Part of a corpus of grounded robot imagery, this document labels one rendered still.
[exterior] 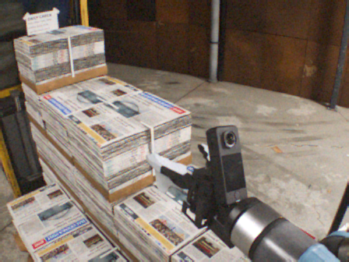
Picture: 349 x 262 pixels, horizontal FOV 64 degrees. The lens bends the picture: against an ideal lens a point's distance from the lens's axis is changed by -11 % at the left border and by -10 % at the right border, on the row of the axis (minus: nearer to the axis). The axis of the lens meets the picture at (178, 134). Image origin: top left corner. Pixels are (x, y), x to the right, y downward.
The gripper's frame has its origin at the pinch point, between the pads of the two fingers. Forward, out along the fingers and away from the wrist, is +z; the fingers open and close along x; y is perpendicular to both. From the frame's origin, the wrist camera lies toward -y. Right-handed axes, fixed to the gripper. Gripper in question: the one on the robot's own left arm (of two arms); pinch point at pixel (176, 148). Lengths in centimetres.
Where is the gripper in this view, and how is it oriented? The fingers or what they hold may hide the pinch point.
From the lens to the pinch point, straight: 56.9
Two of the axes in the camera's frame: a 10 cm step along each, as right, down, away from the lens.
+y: -1.1, 9.0, 4.2
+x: 8.4, -1.4, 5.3
